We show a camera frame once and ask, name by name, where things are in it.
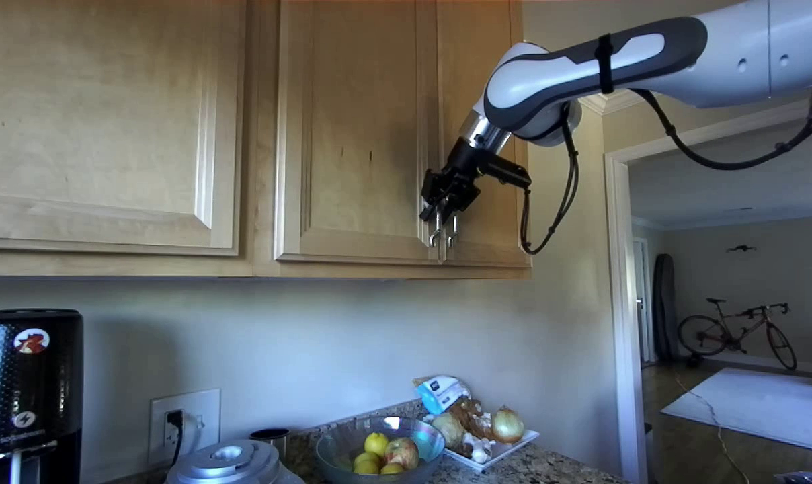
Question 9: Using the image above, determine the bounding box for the clear glass fruit bowl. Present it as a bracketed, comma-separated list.
[313, 412, 449, 484]

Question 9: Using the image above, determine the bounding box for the brown onion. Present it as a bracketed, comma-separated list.
[464, 401, 497, 441]

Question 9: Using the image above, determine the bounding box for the black coffee machine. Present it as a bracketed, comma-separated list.
[0, 307, 86, 484]

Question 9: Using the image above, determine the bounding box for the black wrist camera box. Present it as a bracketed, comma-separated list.
[481, 154, 534, 191]

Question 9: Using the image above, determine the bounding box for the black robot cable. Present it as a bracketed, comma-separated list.
[518, 82, 812, 257]

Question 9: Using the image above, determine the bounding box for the blue white food package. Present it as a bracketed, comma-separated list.
[414, 374, 473, 420]

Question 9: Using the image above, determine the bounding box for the black bicycle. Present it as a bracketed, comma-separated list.
[676, 295, 803, 374]

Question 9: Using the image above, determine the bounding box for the silver kettle lid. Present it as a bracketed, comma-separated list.
[163, 437, 308, 484]

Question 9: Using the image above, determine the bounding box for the wide wooden cabinet door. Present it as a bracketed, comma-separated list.
[276, 0, 444, 267]

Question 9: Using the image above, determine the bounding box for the black cable strap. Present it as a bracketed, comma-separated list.
[596, 33, 620, 96]

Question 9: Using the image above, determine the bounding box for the white doorway trim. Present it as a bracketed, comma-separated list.
[602, 90, 812, 484]

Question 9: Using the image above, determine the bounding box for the white wall outlet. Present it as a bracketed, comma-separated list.
[149, 388, 223, 460]

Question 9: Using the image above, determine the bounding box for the tall black bag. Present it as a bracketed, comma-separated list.
[652, 252, 684, 366]

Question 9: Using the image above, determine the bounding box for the pale yellow onion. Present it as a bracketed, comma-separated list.
[493, 405, 527, 447]
[433, 409, 469, 449]

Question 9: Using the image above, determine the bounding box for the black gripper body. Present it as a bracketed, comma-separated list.
[433, 133, 493, 213]

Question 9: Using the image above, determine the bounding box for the wooden cabinet frame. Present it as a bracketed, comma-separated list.
[0, 0, 530, 281]

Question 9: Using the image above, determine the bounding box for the white floor mat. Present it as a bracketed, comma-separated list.
[660, 366, 812, 453]

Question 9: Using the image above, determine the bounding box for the white food tray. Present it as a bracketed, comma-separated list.
[436, 420, 542, 475]

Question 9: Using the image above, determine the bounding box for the reddish yellow apple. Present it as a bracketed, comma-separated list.
[389, 436, 423, 471]

